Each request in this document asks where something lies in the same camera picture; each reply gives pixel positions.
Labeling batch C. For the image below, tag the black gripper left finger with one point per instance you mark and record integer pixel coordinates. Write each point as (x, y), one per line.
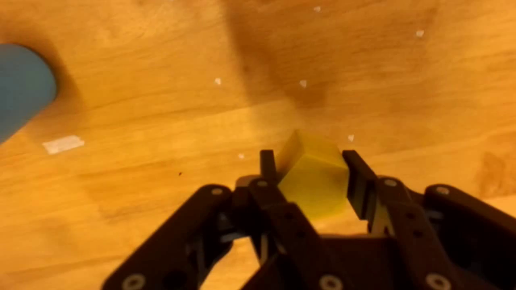
(214, 214)

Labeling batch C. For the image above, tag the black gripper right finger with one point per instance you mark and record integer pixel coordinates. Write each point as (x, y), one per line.
(456, 230)

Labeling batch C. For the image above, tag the yellow block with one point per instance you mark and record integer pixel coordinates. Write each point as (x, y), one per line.
(316, 182)

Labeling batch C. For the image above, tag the blue plastic cup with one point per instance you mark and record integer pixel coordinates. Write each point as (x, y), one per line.
(21, 85)

